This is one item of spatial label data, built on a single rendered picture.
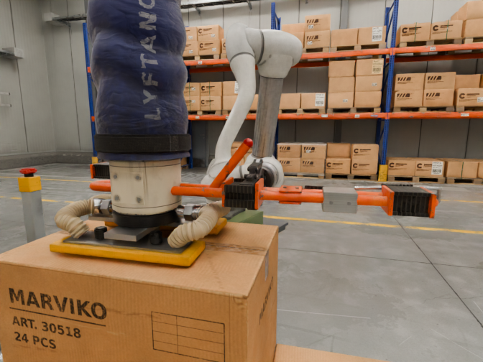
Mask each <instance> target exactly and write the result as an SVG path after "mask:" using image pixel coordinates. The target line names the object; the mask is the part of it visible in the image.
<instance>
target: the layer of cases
mask: <svg viewBox="0 0 483 362"><path fill-rule="evenodd" d="M272 362H390V361H382V360H377V359H372V358H364V357H359V356H350V355H346V354H341V353H332V352H328V351H319V350H314V349H310V348H301V347H296V346H291V345H283V344H278V343H277V344H276V348H275V352H274V356H273V360H272Z"/></svg>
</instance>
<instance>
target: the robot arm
mask: <svg viewBox="0 0 483 362"><path fill-rule="evenodd" d="M302 53H303V46H302V43H301V41H300V40H299V39H298V38H297V37H296V36H294V35H292V34H290V33H287V32H284V31H280V30H274V29H253V28H249V27H248V26H247V25H245V24H242V23H240V22H237V23H234V24H232V25H231V26H230V27H229V30H228V32H227V35H226V55H227V59H228V61H229V64H230V67H231V70H232V72H233V74H234V76H235V78H236V81H237V83H238V86H239V93H238V96H237V99H236V102H235V104H234V106H233V108H232V110H231V113H230V114H229V117H228V119H227V121H226V123H225V125H224V128H223V130H222V132H221V135H220V137H219V138H218V142H217V145H216V153H215V159H212V161H211V163H210V164H209V166H208V169H207V172H206V176H205V177H204V178H203V179H202V181H201V184H204V185H210V184H211V183H212V182H213V180H214V179H215V178H216V176H217V175H218V174H219V172H220V171H221V170H222V169H223V168H224V166H225V165H226V163H227V162H228V161H229V160H230V159H231V146H232V144H233V142H234V139H235V137H236V135H237V134H238V132H239V130H240V128H241V126H242V124H243V122H244V120H245V118H246V116H247V114H248V112H249V110H250V108H251V106H252V103H253V100H254V96H255V91H256V78H255V64H257V67H258V72H259V74H260V82H259V95H258V102H257V115H256V121H255V128H254V141H253V147H252V153H251V154H250V155H249V156H248V157H247V160H246V162H245V163H244V164H243V165H241V166H239V164H238V165H237V166H236V167H235V168H234V170H233V171H232V172H231V174H230V175H229V176H228V177H227V178H226V180H227V179H229V178H230V177H233V178H244V179H245V180H244V181H243V182H241V183H240V185H253V186H255V184H256V183H257V182H258V180H255V179H261V178H264V187H281V185H282V184H283V183H284V174H283V169H282V165H281V164H280V163H279V162H278V161H277V160H276V159H275V157H274V156H273V155H272V153H273V147H274V142H275V132H276V127H277V117H278V112H279V109H280V99H281V94H282V84H283V78H285V77H286V76H287V74H288V72H289V70H290V69H291V67H292V66H295V65H296V64H297V63H298V62H299V61H300V59H301V56H302ZM205 198H206V203H201V204H200V205H206V204H209V203H212V202H216V201H221V200H222V198H211V197H205ZM245 210H246V208H231V210H230V212H229V213H228V214H227V215H225V216H223V217H222V218H226V219H227V220H230V219H232V218H233V217H234V216H235V215H238V214H239V213H241V212H243V211H245Z"/></svg>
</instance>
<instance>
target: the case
mask: <svg viewBox="0 0 483 362"><path fill-rule="evenodd" d="M278 230H279V227H278V226H271V225H261V224H252V223H235V222H227V224H226V225H225V226H224V227H223V228H222V229H221V231H220V232H219V233H218V234H217V235H211V234H208V235H207V236H204V237H203V238H199V239H198V240H197V241H205V246H206V247H205V249H204V250H203V251H202V252H201V254H200V255H199V256H198V257H197V258H196V259H195V261H194V262H193V263H192V264H191V265H190V266H179V265H172V264H159V263H152V262H146V261H132V260H126V259H113V258H106V257H99V256H86V255H79V254H66V253H59V252H52V251H50V244H51V243H54V242H56V241H58V240H60V239H62V238H65V237H67V236H69V235H70V234H71V233H68V232H67V231H65V230H61V231H58V232H56V233H53V234H50V235H49V236H45V237H43V238H40V239H37V240H36V241H32V242H30V243H27V244H25V245H23V246H19V247H17V248H15V249H12V250H10V251H6V252H4V253H2V254H0V344H1V352H2V358H3V362H272V360H273V356H274V352H275V346H276V329H277V263H278Z"/></svg>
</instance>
